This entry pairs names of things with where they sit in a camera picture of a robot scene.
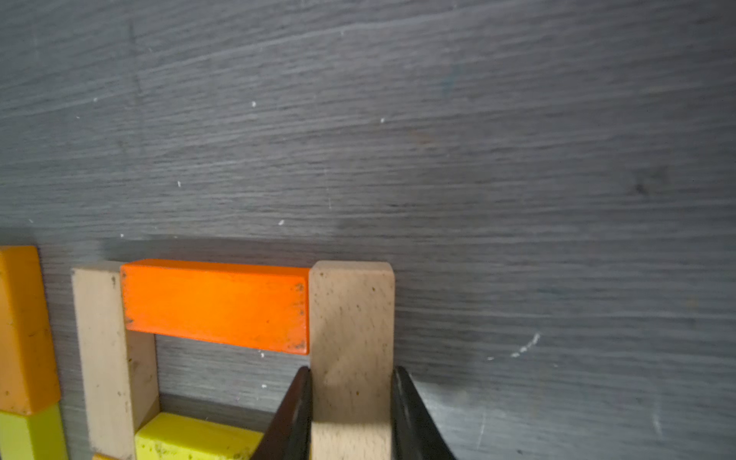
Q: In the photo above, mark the natural wood block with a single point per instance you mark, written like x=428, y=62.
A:
x=352, y=325
x=119, y=367

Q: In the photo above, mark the yellow block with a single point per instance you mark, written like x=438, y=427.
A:
x=171, y=436
x=36, y=437

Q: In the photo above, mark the orange block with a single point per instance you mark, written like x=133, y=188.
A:
x=29, y=377
x=258, y=307

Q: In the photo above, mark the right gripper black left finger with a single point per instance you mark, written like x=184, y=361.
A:
x=288, y=435

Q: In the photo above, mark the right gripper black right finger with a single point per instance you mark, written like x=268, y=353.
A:
x=414, y=433

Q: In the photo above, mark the orange-yellow block bottom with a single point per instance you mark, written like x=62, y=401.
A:
x=99, y=456

